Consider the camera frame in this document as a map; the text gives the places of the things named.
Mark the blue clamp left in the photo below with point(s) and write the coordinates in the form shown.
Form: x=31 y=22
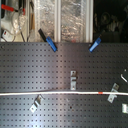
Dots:
x=48 y=40

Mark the blue clamp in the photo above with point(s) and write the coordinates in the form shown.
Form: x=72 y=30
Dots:
x=95 y=44
x=48 y=40

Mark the black pegboard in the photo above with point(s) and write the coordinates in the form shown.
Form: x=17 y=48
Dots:
x=31 y=69

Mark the blue clamp right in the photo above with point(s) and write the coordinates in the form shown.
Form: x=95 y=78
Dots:
x=95 y=44

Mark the metal cable clip centre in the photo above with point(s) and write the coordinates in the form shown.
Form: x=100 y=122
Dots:
x=73 y=80

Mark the metal cable clip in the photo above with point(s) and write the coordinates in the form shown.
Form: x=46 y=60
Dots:
x=113 y=95
x=73 y=80
x=36 y=103

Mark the white frame with plastic sheet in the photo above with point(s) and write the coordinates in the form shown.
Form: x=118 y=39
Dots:
x=64 y=20

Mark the metal cable clip left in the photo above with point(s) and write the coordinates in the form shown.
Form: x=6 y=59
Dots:
x=36 y=103

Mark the metal cable clip right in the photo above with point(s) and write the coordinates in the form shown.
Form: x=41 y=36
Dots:
x=113 y=95

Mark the metal bracket far right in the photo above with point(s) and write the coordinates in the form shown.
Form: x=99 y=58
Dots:
x=125 y=108

